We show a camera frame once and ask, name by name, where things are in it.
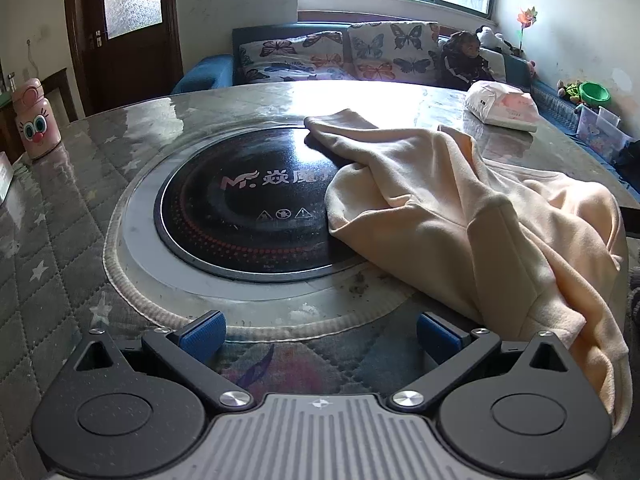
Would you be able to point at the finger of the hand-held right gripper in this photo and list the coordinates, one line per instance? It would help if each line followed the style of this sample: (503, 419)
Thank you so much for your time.
(632, 220)

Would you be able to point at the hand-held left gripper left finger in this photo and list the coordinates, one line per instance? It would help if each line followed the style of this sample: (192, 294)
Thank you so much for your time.
(202, 334)

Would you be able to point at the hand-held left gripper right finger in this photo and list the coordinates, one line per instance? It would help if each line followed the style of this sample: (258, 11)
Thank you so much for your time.
(437, 336)

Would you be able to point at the cream sweatshirt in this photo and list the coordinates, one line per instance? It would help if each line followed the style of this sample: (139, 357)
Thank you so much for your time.
(450, 210)

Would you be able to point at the black bag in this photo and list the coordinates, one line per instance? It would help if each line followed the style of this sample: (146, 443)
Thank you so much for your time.
(631, 162)

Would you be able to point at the clear plastic storage box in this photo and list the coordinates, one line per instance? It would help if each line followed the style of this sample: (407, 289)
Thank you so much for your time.
(600, 132)

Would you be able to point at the black round induction cooktop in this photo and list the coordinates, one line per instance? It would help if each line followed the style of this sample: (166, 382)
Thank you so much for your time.
(240, 210)

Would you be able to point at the green plastic bowl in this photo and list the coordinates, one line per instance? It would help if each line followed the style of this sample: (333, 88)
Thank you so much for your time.
(592, 92)

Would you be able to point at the green plush toy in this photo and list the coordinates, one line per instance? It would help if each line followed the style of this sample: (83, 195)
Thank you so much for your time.
(570, 90)

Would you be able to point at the white pink tissue pack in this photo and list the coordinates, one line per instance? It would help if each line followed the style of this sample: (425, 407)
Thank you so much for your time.
(502, 106)

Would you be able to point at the grey quilted star table cover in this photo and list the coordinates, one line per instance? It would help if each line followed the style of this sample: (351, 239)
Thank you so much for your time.
(55, 240)

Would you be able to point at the colourful pinwheel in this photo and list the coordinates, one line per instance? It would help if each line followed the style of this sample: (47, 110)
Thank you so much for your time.
(527, 17)

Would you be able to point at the dark monkey plush toy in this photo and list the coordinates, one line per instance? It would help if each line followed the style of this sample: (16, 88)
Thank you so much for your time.
(462, 62)

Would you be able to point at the white plush toy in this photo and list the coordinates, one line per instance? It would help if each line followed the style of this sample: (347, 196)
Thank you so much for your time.
(489, 37)

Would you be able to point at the blue sofa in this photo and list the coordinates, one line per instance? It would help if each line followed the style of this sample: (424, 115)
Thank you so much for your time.
(210, 72)

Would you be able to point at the pink cartoon water bottle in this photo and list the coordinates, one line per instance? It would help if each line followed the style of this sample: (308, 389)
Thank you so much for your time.
(36, 120)

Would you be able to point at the wooden chair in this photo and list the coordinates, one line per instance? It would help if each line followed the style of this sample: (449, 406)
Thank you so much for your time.
(60, 95)

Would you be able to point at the butterfly print cushion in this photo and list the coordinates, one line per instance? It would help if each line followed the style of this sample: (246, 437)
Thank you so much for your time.
(390, 50)
(295, 57)

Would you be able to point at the dark wooden glass door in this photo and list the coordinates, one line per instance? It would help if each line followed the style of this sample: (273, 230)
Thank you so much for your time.
(130, 35)

